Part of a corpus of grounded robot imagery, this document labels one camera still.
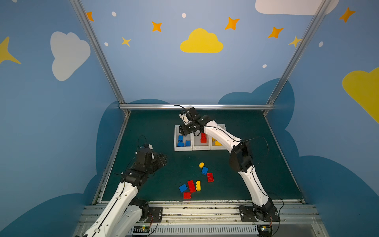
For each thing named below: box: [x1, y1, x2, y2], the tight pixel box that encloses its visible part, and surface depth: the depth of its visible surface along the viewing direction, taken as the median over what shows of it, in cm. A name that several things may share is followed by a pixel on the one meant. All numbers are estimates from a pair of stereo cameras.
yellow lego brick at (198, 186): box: [195, 180, 201, 192], surface depth 84 cm
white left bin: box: [173, 124, 193, 152], surface depth 98 cm
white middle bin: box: [190, 132, 211, 152], surface depth 98 cm
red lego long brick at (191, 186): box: [187, 179, 196, 194], surface depth 84 cm
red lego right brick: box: [206, 172, 215, 183], surface depth 87 cm
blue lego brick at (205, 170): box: [201, 166, 209, 175], surface depth 91 cm
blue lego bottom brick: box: [178, 183, 189, 193], surface depth 84 cm
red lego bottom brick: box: [183, 192, 192, 200], surface depth 82 cm
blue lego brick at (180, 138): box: [178, 135, 184, 144], surface depth 103 cm
